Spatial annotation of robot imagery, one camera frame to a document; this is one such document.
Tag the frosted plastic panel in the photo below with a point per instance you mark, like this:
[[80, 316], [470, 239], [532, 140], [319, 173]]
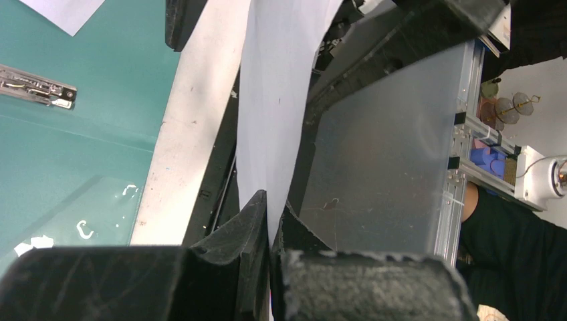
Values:
[[378, 180]]

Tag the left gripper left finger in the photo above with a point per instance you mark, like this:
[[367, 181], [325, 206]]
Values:
[[221, 277]]

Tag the teal folder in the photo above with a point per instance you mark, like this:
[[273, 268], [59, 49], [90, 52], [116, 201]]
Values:
[[76, 177]]

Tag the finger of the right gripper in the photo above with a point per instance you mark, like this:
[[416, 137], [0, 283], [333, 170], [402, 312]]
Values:
[[181, 17]]

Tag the metal folder clip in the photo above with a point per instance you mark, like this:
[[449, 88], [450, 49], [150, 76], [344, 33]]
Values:
[[19, 84]]

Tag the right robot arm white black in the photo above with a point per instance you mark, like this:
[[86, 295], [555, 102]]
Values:
[[411, 31]]

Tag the printed white paper sheet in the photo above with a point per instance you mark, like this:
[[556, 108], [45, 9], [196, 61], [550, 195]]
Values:
[[281, 41]]

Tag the aluminium rail frame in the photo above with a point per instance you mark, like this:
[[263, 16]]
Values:
[[461, 169]]

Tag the person in black shirt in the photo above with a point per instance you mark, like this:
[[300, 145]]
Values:
[[514, 263]]

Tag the white lamp device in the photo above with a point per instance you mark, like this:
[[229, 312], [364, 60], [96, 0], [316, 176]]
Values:
[[539, 178]]

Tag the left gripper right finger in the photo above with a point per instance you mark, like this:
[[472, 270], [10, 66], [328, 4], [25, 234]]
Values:
[[309, 281]]

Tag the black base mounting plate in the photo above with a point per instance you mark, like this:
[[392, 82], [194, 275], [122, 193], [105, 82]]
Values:
[[208, 207]]

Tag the blue plastic object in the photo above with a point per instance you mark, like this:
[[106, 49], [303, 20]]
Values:
[[489, 160]]

